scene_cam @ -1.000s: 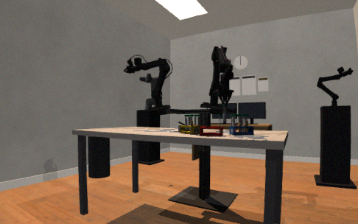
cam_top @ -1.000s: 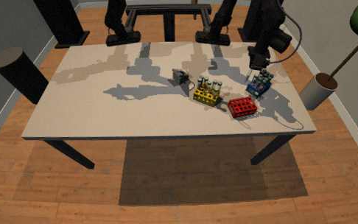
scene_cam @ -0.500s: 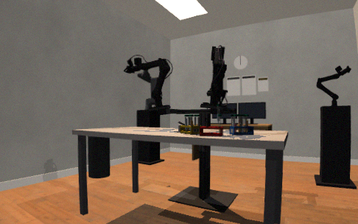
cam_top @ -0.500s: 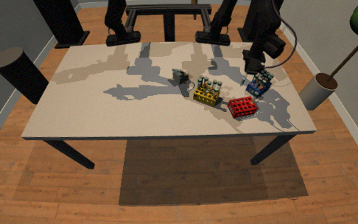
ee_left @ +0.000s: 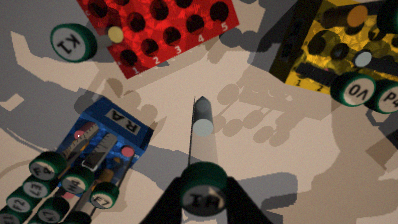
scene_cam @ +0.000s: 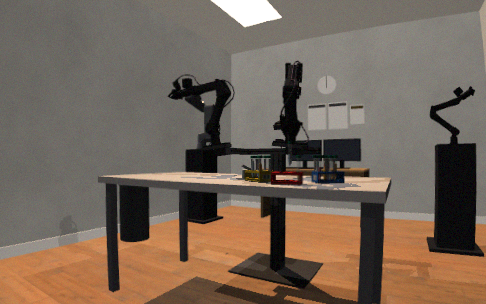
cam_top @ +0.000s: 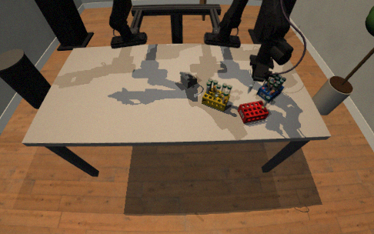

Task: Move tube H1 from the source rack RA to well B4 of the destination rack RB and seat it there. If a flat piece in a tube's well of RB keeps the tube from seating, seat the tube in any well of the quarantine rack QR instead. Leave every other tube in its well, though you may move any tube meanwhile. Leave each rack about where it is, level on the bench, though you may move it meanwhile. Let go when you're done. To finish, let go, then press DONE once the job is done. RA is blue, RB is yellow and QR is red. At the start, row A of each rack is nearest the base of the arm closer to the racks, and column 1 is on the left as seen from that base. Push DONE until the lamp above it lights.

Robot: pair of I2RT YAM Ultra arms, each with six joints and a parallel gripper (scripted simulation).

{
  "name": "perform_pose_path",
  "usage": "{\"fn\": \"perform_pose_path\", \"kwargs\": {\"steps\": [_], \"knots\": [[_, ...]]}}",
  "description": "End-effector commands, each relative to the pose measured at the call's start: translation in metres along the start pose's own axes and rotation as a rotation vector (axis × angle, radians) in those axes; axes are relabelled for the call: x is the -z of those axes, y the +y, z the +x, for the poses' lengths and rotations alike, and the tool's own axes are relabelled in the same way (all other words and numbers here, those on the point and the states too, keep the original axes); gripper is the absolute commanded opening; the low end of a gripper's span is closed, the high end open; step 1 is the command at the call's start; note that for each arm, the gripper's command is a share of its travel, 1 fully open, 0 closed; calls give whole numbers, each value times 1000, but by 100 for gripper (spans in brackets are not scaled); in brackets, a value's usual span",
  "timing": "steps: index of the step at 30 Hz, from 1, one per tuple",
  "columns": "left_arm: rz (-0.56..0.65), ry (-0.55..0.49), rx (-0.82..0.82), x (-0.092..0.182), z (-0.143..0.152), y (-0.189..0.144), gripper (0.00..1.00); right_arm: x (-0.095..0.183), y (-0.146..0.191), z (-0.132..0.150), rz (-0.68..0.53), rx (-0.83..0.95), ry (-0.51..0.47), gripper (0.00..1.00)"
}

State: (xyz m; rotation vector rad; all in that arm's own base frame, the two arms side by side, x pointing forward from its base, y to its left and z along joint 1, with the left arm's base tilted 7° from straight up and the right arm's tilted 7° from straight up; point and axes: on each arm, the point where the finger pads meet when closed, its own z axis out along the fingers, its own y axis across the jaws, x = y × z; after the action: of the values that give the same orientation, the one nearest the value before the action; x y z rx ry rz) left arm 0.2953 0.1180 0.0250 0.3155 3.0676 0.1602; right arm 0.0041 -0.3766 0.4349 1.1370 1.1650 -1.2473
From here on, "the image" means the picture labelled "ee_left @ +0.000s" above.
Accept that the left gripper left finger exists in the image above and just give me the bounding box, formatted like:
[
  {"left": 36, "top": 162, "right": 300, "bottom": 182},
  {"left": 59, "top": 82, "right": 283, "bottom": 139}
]
[{"left": 139, "top": 177, "right": 182, "bottom": 224}]

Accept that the blue tube rack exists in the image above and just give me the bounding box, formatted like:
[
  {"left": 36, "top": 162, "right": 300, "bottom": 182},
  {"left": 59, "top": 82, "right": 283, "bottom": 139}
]
[{"left": 62, "top": 96, "right": 154, "bottom": 180}]

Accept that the yellow tube rack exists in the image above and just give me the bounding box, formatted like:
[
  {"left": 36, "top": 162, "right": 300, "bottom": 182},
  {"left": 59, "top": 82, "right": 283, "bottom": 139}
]
[{"left": 269, "top": 0, "right": 398, "bottom": 95}]

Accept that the red tube rack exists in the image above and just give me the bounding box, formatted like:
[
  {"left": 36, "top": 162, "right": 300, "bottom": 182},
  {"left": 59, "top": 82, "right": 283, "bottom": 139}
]
[{"left": 77, "top": 0, "right": 240, "bottom": 79}]

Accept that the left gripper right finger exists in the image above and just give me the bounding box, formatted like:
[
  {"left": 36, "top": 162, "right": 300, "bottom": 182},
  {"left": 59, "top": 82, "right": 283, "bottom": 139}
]
[{"left": 226, "top": 177, "right": 273, "bottom": 224}]

